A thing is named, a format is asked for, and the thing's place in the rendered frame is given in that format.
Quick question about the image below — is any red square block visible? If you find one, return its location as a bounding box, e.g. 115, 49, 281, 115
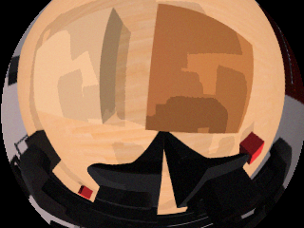
239, 132, 265, 164
77, 186, 92, 199

